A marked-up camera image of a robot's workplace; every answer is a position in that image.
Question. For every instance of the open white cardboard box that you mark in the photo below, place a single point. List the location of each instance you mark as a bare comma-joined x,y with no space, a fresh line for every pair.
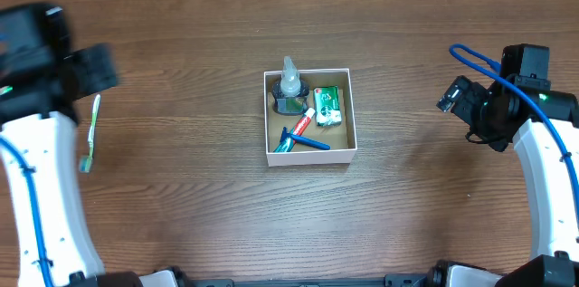
342,139

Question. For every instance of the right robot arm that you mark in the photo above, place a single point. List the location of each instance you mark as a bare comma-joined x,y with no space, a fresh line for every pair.
520,110

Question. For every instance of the blue disposable razor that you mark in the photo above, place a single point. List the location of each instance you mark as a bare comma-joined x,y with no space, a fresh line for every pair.
285,134

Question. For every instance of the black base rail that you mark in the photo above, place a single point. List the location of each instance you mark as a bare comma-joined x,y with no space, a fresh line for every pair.
174,277

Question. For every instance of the green Dettol soap pack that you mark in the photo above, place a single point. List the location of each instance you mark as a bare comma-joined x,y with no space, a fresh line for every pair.
327,106

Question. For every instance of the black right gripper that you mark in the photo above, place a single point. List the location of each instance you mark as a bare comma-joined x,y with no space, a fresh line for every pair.
472,98

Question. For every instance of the green white toothbrush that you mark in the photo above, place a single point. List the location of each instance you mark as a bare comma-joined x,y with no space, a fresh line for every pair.
87,160

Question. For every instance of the Colgate toothpaste tube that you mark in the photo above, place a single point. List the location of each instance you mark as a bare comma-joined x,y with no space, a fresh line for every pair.
287,144

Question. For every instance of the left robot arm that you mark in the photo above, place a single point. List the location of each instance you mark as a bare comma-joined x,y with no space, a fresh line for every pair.
41,78

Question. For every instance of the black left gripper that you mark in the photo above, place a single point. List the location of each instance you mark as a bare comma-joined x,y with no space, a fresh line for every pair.
98,76

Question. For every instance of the blue mouthwash spray bottle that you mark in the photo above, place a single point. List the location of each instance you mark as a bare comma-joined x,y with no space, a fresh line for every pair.
290,92

